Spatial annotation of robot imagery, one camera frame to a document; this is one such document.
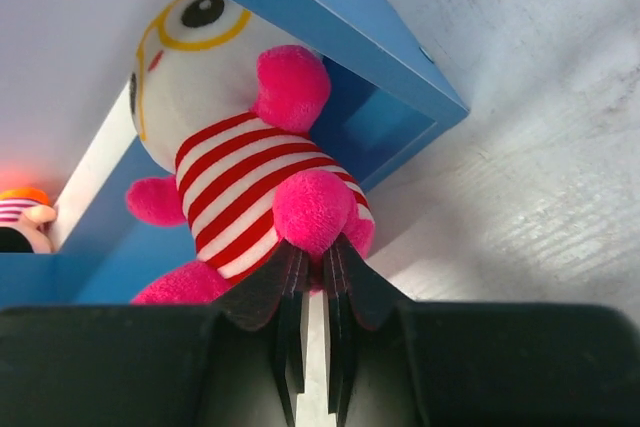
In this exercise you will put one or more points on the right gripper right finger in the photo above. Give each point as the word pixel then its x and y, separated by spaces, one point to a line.
pixel 367 368

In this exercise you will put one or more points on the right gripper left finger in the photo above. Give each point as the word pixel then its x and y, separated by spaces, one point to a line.
pixel 266 316

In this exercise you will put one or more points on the white plush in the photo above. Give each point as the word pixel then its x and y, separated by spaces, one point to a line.
pixel 224 101

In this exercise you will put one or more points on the blue and yellow toy shelf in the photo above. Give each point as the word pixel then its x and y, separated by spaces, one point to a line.
pixel 389 102

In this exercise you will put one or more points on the black-haired doll, centre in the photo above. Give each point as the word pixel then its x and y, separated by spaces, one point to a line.
pixel 25 214

